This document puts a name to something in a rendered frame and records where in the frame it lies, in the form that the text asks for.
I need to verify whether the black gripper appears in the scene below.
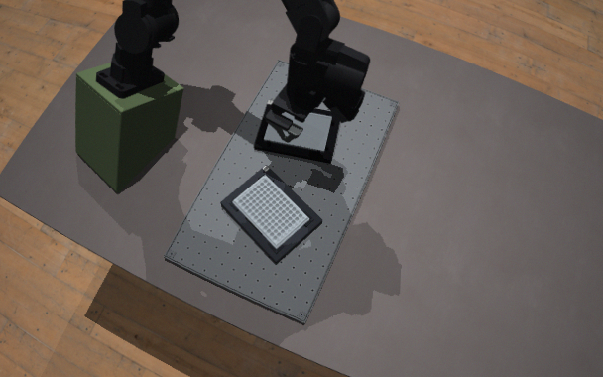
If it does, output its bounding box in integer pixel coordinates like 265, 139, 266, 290
266, 71, 320, 143

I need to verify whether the white multi-well plate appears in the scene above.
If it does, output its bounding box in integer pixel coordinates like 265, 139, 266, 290
232, 175, 309, 249

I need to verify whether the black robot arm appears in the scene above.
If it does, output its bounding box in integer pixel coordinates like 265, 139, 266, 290
96, 0, 370, 123

